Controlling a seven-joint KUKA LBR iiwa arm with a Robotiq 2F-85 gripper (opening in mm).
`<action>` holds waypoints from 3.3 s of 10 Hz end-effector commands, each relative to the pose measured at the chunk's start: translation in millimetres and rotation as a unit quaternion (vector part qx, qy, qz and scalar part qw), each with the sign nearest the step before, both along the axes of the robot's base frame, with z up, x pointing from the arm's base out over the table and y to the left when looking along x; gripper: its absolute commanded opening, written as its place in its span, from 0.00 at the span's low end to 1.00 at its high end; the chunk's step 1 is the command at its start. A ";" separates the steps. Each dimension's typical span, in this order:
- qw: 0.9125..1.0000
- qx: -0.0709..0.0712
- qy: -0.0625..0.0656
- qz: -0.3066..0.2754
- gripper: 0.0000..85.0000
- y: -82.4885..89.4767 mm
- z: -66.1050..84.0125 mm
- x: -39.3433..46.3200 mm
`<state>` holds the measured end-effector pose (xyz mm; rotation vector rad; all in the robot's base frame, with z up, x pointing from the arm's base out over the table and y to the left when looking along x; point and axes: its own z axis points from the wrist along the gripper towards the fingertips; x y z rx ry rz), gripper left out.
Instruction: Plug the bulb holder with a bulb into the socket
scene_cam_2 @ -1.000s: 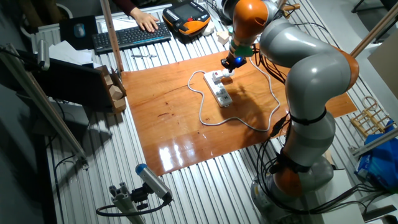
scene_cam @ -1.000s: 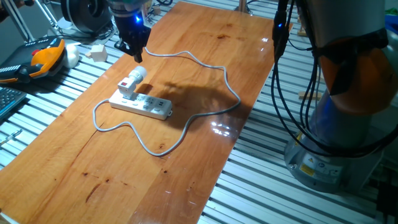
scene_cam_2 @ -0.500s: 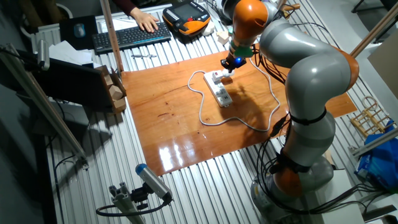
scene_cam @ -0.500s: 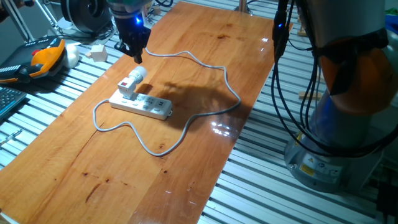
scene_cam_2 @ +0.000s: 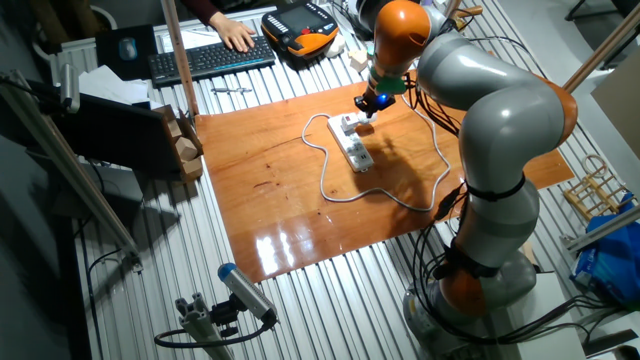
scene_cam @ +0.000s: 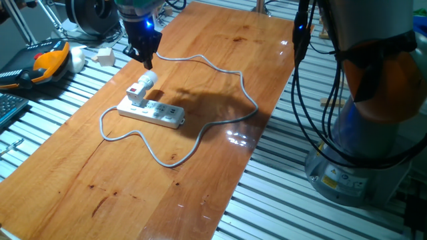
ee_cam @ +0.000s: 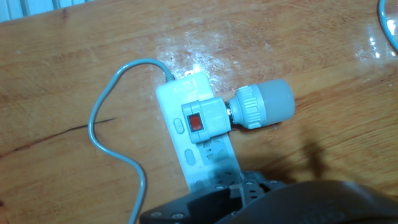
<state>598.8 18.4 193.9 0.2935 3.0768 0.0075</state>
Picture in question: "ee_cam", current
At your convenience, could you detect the white power strip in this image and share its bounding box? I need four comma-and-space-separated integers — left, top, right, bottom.
155, 71, 246, 194

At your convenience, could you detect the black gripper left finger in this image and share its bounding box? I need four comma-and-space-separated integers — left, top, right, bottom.
139, 185, 244, 224

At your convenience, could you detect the grey power strip cable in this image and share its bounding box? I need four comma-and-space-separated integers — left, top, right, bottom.
88, 0, 398, 224

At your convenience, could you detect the brown wooden board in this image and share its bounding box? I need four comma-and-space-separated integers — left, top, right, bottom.
0, 0, 398, 224

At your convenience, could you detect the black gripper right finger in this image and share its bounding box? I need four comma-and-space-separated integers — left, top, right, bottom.
239, 169, 287, 205

